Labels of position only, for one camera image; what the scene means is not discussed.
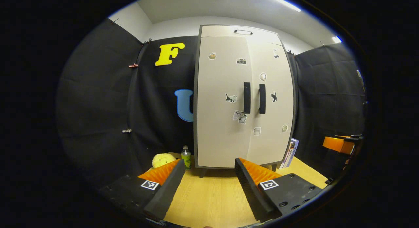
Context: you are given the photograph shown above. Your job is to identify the white shoe cabinet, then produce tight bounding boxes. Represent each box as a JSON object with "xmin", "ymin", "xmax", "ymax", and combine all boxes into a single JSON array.
[{"xmin": 193, "ymin": 24, "xmax": 297, "ymax": 178}]

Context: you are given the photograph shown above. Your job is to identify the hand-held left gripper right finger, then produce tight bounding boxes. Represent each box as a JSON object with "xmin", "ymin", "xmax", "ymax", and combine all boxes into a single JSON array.
[{"xmin": 234, "ymin": 158, "xmax": 324, "ymax": 222}]

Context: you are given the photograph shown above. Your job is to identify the cabinet door with headphone sticker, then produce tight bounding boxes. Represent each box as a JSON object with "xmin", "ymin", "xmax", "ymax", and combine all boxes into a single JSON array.
[{"xmin": 246, "ymin": 36, "xmax": 294, "ymax": 166}]

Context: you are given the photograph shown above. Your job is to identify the yellow plush toy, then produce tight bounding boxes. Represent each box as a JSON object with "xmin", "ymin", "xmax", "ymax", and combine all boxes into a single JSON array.
[{"xmin": 152, "ymin": 153, "xmax": 177, "ymax": 169}]

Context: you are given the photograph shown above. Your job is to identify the ceiling light strip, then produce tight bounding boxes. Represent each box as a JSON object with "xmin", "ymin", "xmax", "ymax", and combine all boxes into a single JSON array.
[{"xmin": 259, "ymin": 0, "xmax": 301, "ymax": 12}]

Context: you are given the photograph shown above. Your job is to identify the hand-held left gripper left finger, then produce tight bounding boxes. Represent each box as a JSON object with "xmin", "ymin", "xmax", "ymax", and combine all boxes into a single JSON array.
[{"xmin": 98, "ymin": 159, "xmax": 186, "ymax": 222}]

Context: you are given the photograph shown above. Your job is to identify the cabinet door with camera sticker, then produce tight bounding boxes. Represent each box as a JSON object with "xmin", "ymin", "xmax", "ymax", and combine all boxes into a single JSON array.
[{"xmin": 197, "ymin": 36, "xmax": 255, "ymax": 168}]

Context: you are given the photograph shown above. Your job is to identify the lavender book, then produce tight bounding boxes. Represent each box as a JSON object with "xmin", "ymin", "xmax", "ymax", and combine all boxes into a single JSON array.
[{"xmin": 290, "ymin": 138, "xmax": 299, "ymax": 166}]

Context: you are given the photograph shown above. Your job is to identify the white pink book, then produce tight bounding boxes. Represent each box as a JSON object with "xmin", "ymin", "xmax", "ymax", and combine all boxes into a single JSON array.
[{"xmin": 279, "ymin": 146, "xmax": 288, "ymax": 170}]

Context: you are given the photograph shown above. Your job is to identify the beige book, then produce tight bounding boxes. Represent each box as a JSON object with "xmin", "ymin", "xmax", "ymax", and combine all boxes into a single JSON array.
[{"xmin": 283, "ymin": 141, "xmax": 294, "ymax": 169}]

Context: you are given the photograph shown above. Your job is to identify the green drink bottle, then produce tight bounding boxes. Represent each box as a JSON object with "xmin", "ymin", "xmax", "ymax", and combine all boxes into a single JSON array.
[{"xmin": 181, "ymin": 145, "xmax": 192, "ymax": 170}]

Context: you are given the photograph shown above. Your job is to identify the beige cabinet drawer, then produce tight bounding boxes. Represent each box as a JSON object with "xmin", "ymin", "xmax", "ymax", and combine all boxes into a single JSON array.
[{"xmin": 200, "ymin": 25, "xmax": 282, "ymax": 46}]

